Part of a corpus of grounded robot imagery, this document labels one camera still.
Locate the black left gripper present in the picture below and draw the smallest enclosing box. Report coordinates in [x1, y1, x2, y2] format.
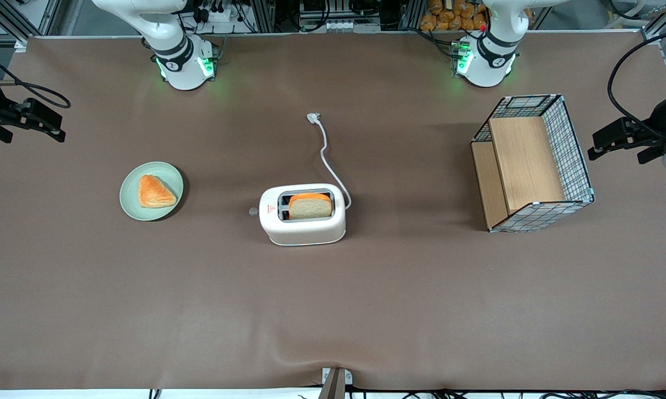
[588, 89, 666, 164]

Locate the white two-slot toaster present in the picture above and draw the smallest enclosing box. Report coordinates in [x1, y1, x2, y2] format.
[259, 183, 347, 247]

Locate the pale green plate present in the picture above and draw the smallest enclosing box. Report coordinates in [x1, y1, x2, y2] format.
[119, 161, 185, 222]

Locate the triangular orange pastry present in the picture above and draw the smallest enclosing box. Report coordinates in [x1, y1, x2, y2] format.
[139, 175, 177, 209]

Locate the white power strip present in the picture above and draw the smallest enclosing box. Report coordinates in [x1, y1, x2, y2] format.
[196, 4, 240, 24]

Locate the bag of orange buns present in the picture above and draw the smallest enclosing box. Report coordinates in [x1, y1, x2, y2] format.
[419, 0, 490, 32]

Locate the toast bread slice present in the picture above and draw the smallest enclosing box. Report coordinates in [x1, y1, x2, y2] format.
[288, 194, 332, 220]

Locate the brown table cover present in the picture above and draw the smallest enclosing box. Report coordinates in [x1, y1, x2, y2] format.
[0, 30, 666, 392]

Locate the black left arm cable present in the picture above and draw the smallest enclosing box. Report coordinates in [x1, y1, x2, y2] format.
[607, 27, 666, 140]

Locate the wire basket with wooden shelf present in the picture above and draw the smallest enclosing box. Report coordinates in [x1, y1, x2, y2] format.
[470, 94, 595, 233]

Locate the aluminium frame post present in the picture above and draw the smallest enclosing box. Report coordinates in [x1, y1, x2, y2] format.
[641, 0, 666, 40]
[0, 0, 62, 46]

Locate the white toaster power cord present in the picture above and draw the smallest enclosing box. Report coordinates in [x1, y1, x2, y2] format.
[306, 112, 352, 211]

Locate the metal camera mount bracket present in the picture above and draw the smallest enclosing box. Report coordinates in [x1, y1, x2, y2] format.
[317, 367, 354, 399]

